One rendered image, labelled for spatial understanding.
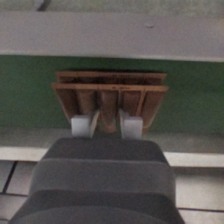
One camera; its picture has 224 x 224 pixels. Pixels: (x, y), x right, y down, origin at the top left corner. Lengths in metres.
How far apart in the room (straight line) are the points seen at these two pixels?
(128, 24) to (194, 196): 0.32
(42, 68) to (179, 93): 0.15
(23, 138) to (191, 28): 0.28
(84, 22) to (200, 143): 0.25
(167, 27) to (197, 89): 0.07
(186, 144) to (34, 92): 0.24
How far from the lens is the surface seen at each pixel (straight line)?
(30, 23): 0.19
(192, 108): 0.23
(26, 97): 0.22
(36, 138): 0.29
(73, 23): 0.18
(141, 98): 0.15
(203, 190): 0.38
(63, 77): 0.16
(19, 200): 0.37
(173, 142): 0.28
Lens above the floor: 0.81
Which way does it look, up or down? 34 degrees down
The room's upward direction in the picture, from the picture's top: 175 degrees counter-clockwise
